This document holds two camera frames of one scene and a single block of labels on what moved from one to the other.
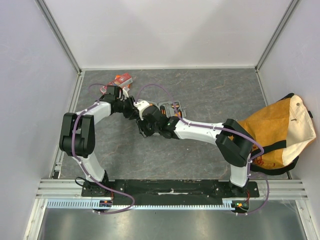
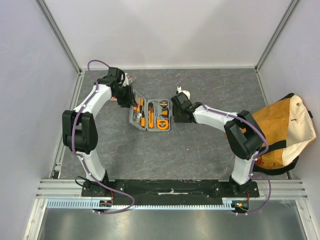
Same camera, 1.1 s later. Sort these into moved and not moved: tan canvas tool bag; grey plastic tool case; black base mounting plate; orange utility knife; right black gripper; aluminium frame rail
Moved: orange utility knife; right black gripper; grey plastic tool case
Not moved: tan canvas tool bag; black base mounting plate; aluminium frame rail
